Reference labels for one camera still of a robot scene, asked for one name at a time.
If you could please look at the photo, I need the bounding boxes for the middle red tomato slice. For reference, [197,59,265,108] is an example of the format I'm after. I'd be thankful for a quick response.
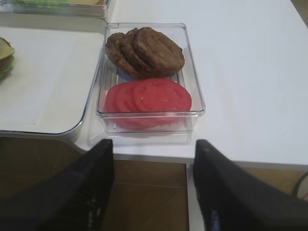
[115,82,141,112]

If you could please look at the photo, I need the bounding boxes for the red tomato slice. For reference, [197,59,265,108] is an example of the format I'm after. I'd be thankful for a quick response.
[133,78,192,112]
[105,84,121,113]
[115,82,141,112]

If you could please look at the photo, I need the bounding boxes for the cheese slice on burger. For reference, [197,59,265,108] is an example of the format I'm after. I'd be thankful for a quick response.
[0,37,15,63]

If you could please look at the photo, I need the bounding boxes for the front red tomato slice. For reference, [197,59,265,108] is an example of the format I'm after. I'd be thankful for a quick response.
[133,78,192,112]

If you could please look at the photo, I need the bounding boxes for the back red tomato slice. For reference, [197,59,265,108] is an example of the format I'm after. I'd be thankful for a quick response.
[105,84,121,113]

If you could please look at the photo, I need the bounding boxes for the white metal tray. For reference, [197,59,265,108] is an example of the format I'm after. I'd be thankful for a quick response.
[0,13,106,139]

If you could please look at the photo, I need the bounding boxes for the brown burger patty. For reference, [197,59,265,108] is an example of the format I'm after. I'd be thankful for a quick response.
[133,27,185,73]
[105,32,140,79]
[120,28,154,76]

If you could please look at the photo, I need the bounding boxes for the clear patty and tomato container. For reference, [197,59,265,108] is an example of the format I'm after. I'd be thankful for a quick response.
[96,23,205,135]

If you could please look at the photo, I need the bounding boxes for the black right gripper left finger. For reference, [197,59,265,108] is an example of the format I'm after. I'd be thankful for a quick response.
[0,139,114,231]

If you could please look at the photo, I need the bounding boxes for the cable on floor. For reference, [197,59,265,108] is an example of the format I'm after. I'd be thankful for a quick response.
[294,171,308,198]

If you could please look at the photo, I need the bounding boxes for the front brown burger patty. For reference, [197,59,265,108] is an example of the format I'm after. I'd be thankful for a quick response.
[133,27,185,73]

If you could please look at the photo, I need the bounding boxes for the clear lettuce and cheese container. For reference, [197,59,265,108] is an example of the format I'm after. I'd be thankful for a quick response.
[0,0,110,19]

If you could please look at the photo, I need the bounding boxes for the middle brown burger patty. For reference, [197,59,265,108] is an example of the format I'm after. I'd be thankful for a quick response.
[120,28,154,76]

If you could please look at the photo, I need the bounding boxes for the lettuce leaf on burger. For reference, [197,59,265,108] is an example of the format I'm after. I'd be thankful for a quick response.
[0,55,14,78]

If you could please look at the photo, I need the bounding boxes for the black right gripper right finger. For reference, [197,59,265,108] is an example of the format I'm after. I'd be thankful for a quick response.
[193,140,308,231]

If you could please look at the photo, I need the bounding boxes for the back brown burger patty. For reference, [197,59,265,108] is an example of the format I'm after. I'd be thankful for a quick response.
[105,32,140,79]

